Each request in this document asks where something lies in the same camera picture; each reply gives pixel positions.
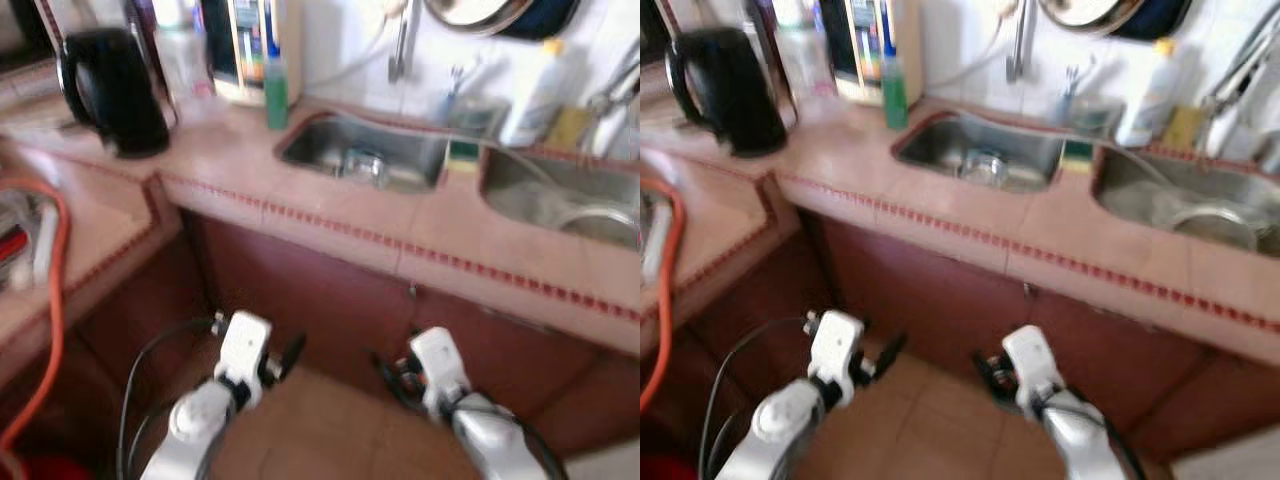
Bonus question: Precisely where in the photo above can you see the small steel sink basin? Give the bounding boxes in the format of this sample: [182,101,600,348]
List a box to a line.
[275,115,451,194]
[890,115,1066,194]

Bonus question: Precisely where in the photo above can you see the red bucket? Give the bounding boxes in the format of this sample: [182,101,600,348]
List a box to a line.
[640,455,701,480]

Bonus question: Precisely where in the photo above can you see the green dish soap bottle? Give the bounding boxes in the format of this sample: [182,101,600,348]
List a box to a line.
[880,25,909,131]
[262,25,291,131]

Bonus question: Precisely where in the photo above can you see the steel cooking pot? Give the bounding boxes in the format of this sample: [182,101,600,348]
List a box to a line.
[1160,205,1271,251]
[545,205,641,248]

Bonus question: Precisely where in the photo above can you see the clear round plastic container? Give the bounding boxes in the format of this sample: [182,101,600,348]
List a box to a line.
[455,95,511,141]
[1070,95,1126,141]

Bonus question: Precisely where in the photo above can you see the small clear plastic cup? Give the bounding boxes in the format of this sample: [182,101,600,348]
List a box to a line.
[1050,85,1091,128]
[435,85,476,128]

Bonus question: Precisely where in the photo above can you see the cream water ionizer appliance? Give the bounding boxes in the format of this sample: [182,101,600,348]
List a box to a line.
[200,0,306,106]
[820,0,923,106]

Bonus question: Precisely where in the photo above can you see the clear plastic bottle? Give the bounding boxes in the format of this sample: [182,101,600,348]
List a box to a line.
[150,0,216,101]
[770,0,836,101]

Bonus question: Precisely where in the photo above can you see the white detergent bottle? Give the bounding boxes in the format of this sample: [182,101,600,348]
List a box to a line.
[1115,38,1181,149]
[500,38,566,149]

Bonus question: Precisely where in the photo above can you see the hanging steel utensils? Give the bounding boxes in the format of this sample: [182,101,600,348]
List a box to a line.
[585,45,641,161]
[1200,10,1280,161]

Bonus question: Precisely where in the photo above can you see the hanging steel pan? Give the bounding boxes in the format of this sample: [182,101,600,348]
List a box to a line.
[425,0,531,36]
[1040,0,1146,36]

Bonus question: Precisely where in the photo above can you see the hanging dark blue pan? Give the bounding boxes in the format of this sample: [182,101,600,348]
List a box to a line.
[495,0,581,41]
[1110,0,1196,41]

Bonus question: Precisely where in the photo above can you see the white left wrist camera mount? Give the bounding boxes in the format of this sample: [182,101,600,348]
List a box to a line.
[808,310,866,386]
[215,310,273,386]

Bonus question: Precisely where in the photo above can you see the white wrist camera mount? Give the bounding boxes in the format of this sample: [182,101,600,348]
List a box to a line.
[215,310,273,386]
[808,310,866,386]
[408,327,471,416]
[1000,325,1066,416]

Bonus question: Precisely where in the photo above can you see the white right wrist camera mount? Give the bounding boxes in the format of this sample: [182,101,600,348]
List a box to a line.
[408,327,471,416]
[1000,325,1066,416]

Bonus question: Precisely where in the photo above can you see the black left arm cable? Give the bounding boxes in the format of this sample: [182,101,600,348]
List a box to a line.
[695,318,811,480]
[115,318,216,480]

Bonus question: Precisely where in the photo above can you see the orange hose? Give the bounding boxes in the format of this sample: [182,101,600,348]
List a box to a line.
[640,178,689,413]
[0,178,71,461]

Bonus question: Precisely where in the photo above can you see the thin white hose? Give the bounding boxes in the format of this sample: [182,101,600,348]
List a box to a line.
[922,10,1011,91]
[305,10,396,91]

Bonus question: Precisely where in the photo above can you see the steel wall faucet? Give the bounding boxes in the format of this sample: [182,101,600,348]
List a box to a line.
[1005,0,1033,83]
[388,0,416,83]

